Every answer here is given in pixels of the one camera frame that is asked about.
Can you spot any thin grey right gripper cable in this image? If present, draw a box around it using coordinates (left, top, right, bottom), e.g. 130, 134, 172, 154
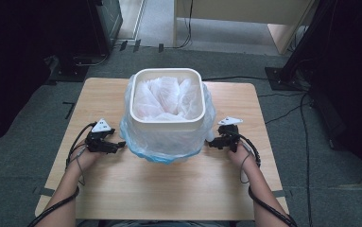
238, 143, 256, 184

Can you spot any black floor cable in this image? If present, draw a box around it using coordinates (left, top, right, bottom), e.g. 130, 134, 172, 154
258, 91, 315, 227
165, 0, 195, 50
201, 75, 268, 82

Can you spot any black metal stand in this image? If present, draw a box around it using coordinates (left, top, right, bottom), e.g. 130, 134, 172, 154
264, 0, 362, 96

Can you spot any thin grey gripper cable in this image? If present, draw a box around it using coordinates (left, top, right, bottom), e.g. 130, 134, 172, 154
74, 146, 87, 187
238, 143, 256, 184

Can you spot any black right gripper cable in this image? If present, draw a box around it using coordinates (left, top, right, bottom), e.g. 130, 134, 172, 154
232, 131, 299, 227

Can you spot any dark curtain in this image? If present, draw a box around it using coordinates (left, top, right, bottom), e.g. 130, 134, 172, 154
0, 0, 55, 150

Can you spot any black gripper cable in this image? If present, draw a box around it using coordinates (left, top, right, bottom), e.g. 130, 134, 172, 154
232, 131, 299, 227
26, 122, 97, 227

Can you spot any black equipment cabinet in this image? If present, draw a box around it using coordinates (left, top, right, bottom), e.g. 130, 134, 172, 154
50, 0, 124, 83

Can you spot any person's right hand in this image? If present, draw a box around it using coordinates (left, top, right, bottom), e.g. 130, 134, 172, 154
229, 140, 258, 173

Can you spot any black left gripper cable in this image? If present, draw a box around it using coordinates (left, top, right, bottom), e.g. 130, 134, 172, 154
26, 122, 97, 227

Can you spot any person's left hand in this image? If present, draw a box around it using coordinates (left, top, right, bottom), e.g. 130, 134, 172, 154
69, 146, 106, 173

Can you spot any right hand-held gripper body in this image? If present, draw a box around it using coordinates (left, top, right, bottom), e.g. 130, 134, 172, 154
217, 116, 244, 153

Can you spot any thin grey left gripper cable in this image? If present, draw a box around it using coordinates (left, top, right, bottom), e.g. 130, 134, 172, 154
74, 146, 87, 187

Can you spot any white trash bin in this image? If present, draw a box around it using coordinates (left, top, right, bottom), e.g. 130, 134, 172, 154
130, 127, 207, 163

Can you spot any white bin rim ring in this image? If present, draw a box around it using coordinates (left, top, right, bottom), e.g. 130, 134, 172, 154
129, 67, 207, 132

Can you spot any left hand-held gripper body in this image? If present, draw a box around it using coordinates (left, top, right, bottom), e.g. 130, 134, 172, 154
85, 117, 112, 153

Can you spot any beige wooden furniture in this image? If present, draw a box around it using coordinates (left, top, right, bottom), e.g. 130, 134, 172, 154
172, 0, 316, 55

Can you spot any white bin with plastic liner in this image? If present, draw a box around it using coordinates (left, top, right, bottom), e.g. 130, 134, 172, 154
119, 74, 216, 165

